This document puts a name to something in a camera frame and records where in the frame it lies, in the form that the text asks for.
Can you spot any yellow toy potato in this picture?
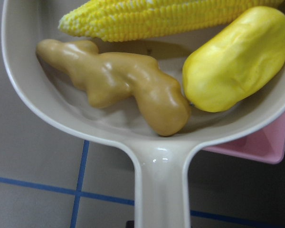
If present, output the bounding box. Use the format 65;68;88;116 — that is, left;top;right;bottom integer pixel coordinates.
182;7;285;113

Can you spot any tan toy ginger root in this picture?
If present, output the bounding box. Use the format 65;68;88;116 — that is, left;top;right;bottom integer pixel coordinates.
36;39;191;136

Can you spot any yellow toy corn cob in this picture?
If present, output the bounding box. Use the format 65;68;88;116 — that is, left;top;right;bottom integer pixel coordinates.
58;0;282;42

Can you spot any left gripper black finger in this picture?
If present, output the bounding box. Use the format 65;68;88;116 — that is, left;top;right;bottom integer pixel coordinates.
125;220;134;228

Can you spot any beige plastic dustpan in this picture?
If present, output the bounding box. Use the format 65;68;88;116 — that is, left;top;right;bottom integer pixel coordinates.
1;0;285;228

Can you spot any pink plastic bin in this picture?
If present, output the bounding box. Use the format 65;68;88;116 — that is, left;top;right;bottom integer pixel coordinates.
203;112;285;164

